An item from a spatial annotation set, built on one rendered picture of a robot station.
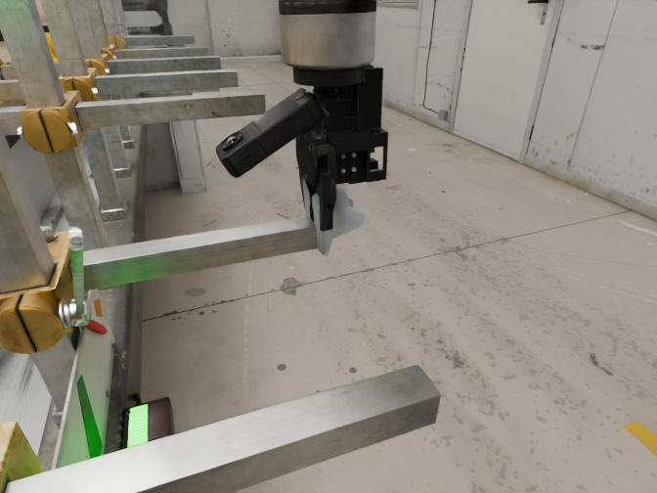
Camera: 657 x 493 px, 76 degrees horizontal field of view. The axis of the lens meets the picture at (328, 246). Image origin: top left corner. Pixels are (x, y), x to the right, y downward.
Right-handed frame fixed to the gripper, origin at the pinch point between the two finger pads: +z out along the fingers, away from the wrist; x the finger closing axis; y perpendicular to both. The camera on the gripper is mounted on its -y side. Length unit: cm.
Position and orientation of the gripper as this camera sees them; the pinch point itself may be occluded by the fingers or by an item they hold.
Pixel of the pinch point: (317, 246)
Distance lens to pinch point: 51.2
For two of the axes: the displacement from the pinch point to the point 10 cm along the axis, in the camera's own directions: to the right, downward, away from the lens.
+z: 0.3, 8.6, 5.1
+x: -3.3, -4.7, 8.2
